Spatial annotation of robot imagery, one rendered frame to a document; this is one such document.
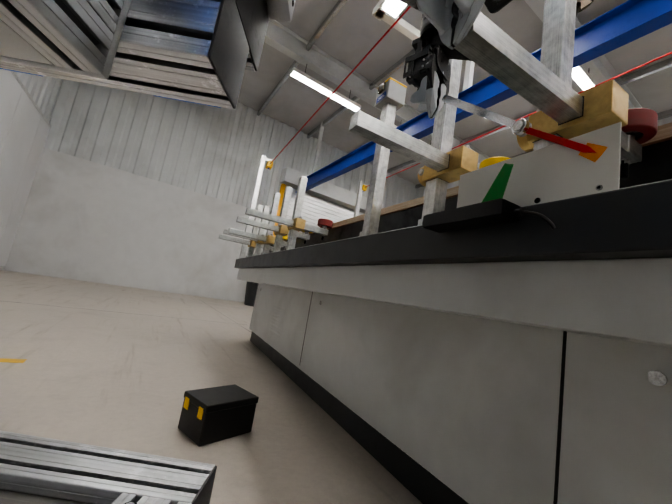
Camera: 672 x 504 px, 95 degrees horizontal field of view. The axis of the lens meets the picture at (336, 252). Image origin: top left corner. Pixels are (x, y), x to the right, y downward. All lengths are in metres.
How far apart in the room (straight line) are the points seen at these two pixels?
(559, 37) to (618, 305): 0.45
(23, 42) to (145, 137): 7.99
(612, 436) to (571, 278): 0.31
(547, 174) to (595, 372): 0.37
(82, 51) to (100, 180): 7.77
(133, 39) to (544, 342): 0.82
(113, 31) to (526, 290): 0.62
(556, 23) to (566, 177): 0.29
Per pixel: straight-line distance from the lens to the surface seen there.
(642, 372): 0.73
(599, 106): 0.61
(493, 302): 0.61
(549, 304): 0.56
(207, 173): 8.34
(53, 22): 0.37
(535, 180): 0.60
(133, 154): 8.30
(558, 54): 0.71
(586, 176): 0.56
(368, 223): 0.94
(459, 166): 0.72
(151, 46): 0.41
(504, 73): 0.51
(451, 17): 0.47
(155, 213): 7.99
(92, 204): 8.06
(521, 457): 0.84
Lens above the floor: 0.51
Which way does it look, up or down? 8 degrees up
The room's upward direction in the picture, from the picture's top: 10 degrees clockwise
